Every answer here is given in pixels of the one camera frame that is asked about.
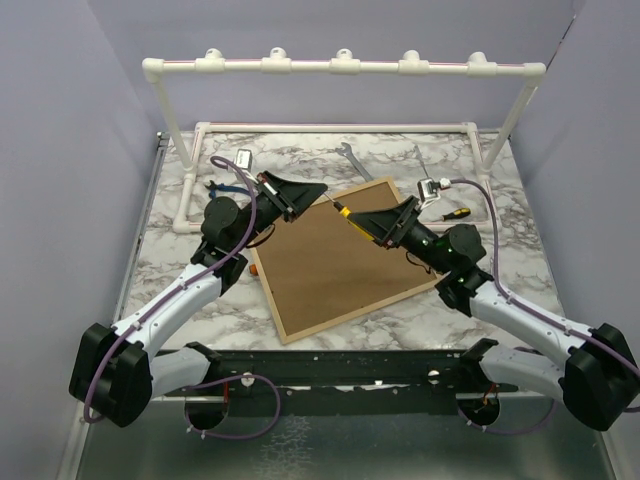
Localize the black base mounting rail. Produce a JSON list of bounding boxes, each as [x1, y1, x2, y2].
[[185, 350, 491, 420]]

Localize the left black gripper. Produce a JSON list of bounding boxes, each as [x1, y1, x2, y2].
[[233, 170, 328, 252]]

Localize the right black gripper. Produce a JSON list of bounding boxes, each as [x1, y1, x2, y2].
[[349, 195, 452, 275]]

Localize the wooden picture frame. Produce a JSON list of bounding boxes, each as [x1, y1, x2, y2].
[[251, 198, 438, 346]]

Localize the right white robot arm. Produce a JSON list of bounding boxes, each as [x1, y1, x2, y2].
[[341, 197, 639, 431]]

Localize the white PVC pipe rack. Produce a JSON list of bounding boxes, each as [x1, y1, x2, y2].
[[142, 47, 547, 234]]

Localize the large grey wrench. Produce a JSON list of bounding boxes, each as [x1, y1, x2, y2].
[[336, 142, 373, 182]]

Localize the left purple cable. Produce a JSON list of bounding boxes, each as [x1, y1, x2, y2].
[[83, 155, 284, 439]]

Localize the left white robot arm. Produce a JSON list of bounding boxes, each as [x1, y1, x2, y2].
[[69, 171, 328, 427]]

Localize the blue handled pliers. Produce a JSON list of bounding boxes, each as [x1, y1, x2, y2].
[[206, 180, 250, 199]]

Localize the black yellow screwdriver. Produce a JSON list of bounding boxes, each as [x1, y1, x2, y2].
[[441, 207, 471, 222]]

